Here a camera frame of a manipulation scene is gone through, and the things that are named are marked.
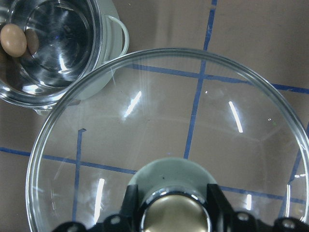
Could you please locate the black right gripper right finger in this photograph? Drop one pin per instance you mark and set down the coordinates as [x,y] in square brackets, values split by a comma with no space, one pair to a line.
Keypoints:
[219,209]

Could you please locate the glass pot lid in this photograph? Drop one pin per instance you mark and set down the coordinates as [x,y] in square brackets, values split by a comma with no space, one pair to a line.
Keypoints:
[171,121]

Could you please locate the pale green electric pot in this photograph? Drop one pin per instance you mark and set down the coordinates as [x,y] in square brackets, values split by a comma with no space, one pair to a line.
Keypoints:
[67,39]

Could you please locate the brown egg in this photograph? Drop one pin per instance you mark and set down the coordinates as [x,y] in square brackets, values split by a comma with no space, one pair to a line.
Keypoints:
[13,40]

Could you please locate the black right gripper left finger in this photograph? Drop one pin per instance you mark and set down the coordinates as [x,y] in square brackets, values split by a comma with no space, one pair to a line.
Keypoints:
[132,209]

